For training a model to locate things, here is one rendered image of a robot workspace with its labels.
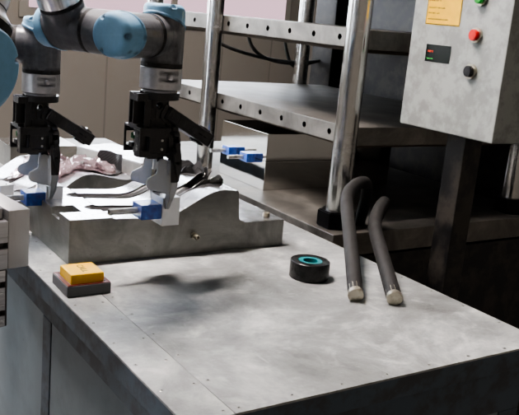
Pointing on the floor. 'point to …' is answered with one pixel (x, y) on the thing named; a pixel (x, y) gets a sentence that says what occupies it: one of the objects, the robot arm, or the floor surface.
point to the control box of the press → (469, 104)
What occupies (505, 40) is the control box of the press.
